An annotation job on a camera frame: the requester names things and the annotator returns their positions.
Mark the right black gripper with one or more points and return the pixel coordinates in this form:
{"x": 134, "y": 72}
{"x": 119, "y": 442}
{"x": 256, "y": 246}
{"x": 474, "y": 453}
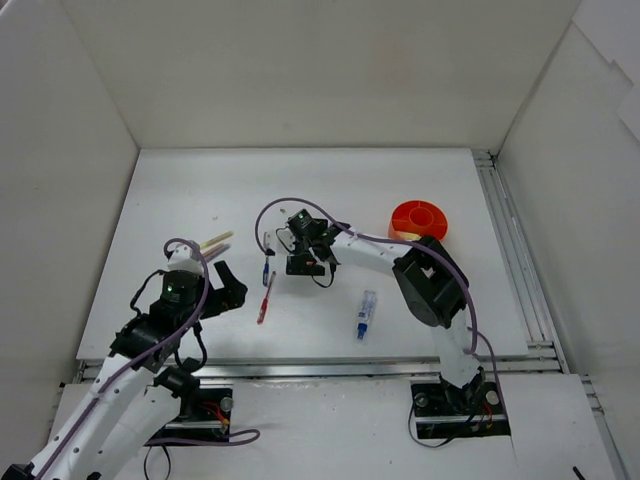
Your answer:
{"x": 305, "y": 267}

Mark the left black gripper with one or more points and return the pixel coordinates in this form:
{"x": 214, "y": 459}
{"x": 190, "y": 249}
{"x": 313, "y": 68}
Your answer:
{"x": 220, "y": 294}

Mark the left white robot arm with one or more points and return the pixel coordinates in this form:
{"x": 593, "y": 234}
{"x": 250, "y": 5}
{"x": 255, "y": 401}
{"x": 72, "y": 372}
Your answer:
{"x": 136, "y": 393}

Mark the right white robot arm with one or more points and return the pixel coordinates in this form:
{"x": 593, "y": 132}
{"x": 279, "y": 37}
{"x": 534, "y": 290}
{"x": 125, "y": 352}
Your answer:
{"x": 434, "y": 290}

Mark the blue pen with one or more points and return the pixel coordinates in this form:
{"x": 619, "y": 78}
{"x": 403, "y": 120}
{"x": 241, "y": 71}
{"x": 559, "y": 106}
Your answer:
{"x": 266, "y": 268}

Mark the red pen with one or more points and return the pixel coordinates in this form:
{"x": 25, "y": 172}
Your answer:
{"x": 265, "y": 302}

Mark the beige highlighter in holder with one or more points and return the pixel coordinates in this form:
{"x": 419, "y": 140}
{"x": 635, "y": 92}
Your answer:
{"x": 216, "y": 240}

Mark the orange round container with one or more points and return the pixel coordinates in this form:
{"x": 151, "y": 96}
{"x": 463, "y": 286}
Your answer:
{"x": 413, "y": 219}

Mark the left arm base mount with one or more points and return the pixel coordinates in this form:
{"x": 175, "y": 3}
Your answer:
{"x": 204, "y": 416}

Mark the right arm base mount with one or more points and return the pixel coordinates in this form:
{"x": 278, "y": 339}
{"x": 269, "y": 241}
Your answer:
{"x": 435, "y": 422}

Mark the aluminium rail frame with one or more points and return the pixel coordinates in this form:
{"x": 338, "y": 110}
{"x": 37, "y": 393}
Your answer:
{"x": 330, "y": 406}

